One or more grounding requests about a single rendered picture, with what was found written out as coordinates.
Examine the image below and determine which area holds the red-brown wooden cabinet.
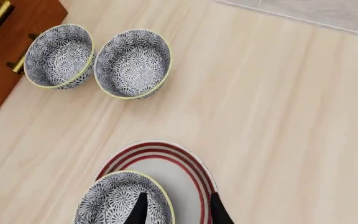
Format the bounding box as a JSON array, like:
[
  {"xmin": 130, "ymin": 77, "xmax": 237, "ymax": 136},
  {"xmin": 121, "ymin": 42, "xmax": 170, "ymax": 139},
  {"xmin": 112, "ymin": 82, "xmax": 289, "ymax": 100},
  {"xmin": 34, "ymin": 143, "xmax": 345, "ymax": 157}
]
[{"xmin": 0, "ymin": 0, "xmax": 69, "ymax": 116}]

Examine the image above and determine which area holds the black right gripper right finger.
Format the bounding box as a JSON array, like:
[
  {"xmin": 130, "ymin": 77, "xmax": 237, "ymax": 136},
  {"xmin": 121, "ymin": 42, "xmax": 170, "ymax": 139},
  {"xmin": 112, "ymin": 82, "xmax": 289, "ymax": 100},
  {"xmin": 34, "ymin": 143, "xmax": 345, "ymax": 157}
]
[{"xmin": 209, "ymin": 192, "xmax": 239, "ymax": 224}]

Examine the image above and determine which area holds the patterned black and white bowl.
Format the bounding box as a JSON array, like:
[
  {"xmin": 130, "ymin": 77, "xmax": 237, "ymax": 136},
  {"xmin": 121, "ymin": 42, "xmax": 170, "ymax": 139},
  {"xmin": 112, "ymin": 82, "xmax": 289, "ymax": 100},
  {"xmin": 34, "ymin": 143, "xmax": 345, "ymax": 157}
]
[
  {"xmin": 23, "ymin": 23, "xmax": 96, "ymax": 90},
  {"xmin": 93, "ymin": 28, "xmax": 172, "ymax": 101},
  {"xmin": 75, "ymin": 170, "xmax": 178, "ymax": 224}
]

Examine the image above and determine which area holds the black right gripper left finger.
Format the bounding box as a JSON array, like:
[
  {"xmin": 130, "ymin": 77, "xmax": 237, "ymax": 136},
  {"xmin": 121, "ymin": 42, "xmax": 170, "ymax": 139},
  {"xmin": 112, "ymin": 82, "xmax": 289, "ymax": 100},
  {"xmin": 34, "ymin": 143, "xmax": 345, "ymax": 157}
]
[{"xmin": 125, "ymin": 192, "xmax": 150, "ymax": 224}]

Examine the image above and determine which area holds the white plate with red rings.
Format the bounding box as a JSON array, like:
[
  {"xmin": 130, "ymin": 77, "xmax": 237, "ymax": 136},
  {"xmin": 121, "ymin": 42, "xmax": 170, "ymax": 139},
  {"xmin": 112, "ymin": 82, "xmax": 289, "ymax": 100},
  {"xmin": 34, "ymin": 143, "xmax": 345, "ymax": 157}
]
[{"xmin": 93, "ymin": 139, "xmax": 219, "ymax": 224}]

